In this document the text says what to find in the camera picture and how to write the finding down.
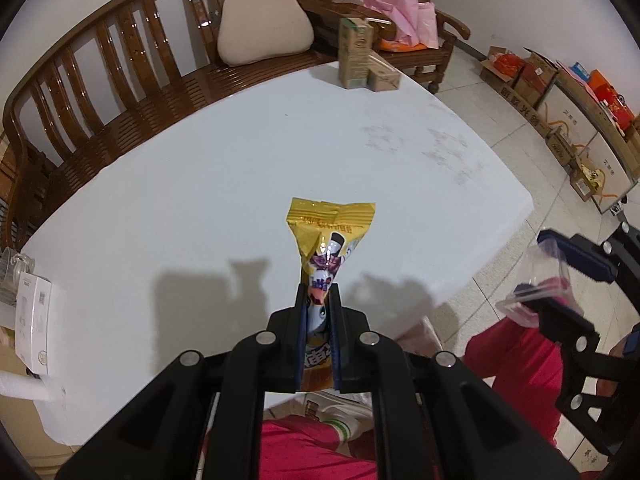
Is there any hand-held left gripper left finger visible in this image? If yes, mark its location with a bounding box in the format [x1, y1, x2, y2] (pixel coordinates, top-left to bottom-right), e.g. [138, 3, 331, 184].
[55, 282, 308, 480]

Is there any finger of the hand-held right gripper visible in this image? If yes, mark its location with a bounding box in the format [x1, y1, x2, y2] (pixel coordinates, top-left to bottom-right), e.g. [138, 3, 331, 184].
[514, 283, 640, 457]
[537, 221, 640, 284]

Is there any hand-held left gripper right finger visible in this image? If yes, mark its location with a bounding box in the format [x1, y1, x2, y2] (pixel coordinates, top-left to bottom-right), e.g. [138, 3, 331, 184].
[328, 282, 583, 480]

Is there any clear plastic cup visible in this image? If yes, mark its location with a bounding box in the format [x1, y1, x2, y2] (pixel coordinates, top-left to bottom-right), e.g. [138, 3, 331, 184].
[496, 242, 583, 331]

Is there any yellow snack packet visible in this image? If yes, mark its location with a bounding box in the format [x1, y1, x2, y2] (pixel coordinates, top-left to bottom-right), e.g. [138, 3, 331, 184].
[286, 197, 377, 393]

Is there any row of cardboard boxes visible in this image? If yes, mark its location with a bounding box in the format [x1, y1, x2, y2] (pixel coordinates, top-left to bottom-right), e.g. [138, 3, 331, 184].
[479, 45, 640, 213]

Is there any wooden armchair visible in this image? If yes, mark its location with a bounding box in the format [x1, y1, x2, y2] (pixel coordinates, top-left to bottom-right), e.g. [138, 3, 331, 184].
[300, 0, 472, 94]

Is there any small brown drink carton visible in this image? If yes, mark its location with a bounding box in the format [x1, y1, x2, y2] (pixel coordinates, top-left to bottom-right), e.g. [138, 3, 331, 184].
[367, 52, 404, 92]

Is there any white carton box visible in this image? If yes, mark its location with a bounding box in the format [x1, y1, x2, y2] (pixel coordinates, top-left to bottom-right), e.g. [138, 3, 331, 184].
[14, 272, 54, 377]

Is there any white foam roll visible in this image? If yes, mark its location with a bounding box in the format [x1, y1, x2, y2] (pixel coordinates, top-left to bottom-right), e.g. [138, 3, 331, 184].
[0, 369, 67, 403]

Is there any orange cloth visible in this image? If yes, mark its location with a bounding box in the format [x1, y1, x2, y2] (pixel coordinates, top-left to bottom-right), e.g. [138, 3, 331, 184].
[376, 36, 432, 54]

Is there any tall green drink carton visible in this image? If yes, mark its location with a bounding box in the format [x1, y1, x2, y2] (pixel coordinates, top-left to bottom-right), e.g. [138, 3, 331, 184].
[338, 16, 374, 89]

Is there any clear glass cup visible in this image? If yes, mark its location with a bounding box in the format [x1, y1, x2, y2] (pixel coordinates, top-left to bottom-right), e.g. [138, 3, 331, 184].
[0, 246, 37, 307]

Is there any wooden slatted bench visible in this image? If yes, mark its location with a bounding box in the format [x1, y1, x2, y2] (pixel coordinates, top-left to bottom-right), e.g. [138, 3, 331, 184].
[0, 0, 351, 261]

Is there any pink plastic bag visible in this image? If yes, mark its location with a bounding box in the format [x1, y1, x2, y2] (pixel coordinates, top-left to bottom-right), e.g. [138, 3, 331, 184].
[354, 0, 439, 52]

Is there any beige cushion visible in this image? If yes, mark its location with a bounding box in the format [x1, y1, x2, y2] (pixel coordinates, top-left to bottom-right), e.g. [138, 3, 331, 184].
[216, 0, 315, 66]

